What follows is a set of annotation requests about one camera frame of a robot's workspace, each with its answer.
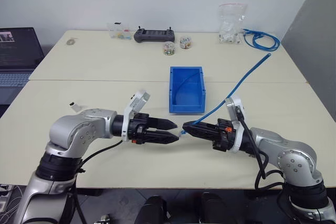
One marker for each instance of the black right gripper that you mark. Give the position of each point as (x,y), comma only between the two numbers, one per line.
(224,137)

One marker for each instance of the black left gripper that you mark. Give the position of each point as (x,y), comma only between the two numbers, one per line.
(140,127)

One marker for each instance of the small white coupler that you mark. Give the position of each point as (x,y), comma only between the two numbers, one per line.
(180,134)

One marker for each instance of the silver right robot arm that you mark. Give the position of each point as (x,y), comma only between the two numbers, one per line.
(294,155)

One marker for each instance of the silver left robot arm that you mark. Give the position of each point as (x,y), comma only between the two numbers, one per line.
(71,132)

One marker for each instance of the blue plastic bin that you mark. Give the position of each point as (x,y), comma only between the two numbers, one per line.
(187,108)

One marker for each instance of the dark rounded shape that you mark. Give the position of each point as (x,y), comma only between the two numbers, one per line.
(151,209)

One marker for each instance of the clear jar of colourful beads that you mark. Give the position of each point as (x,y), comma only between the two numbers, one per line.
(169,48)
(186,42)

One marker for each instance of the dark grey handheld controller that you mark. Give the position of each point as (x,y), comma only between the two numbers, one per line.
(155,35)

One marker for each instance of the clear bag of white couplers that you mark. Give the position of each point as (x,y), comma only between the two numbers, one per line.
(231,28)

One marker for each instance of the clear box of colourful items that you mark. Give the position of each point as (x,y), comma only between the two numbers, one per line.
(119,32)

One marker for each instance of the small round beige disc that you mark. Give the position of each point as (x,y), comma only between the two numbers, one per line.
(70,42)

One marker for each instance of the dark laptop computer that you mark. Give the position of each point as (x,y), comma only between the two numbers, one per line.
(15,51)

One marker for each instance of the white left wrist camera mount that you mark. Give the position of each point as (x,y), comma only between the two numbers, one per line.
(137,100)

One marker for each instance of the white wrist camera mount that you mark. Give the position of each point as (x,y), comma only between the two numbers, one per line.
(235,104)
(137,100)

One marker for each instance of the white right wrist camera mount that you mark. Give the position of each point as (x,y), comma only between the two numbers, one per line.
(235,104)

